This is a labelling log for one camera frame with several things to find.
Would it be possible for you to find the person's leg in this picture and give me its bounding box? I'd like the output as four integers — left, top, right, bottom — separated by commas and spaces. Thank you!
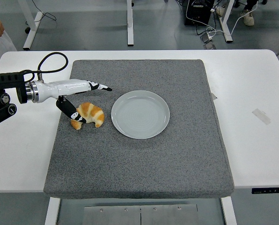
243, 0, 259, 11

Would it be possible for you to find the white cable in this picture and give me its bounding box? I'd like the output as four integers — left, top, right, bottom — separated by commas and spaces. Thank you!
185, 0, 247, 38

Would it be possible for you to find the black table control panel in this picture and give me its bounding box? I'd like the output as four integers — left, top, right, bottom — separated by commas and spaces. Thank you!
251, 187, 279, 195

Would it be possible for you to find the grey fabric mat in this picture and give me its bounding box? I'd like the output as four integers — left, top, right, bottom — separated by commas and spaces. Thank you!
43, 59, 235, 200

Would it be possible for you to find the golden croissant bread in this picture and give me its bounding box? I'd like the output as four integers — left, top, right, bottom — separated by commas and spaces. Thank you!
70, 102, 105, 130

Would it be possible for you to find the white background table leg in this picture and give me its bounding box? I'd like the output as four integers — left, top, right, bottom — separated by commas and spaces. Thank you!
126, 0, 134, 46
218, 0, 234, 43
16, 0, 44, 51

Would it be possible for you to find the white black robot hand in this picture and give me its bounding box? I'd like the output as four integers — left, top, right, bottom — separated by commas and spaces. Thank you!
37, 78, 113, 124

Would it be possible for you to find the clear tape strip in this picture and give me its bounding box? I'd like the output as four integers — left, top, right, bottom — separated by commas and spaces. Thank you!
251, 108, 271, 125

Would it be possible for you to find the black equipment box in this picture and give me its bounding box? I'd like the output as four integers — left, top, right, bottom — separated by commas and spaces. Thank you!
184, 0, 214, 26

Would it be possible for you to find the round grey plate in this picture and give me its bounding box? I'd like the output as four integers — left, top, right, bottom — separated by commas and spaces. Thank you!
110, 90, 170, 139

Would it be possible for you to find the grey metal plate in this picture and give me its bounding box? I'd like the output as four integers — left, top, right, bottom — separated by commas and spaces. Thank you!
83, 203, 198, 225

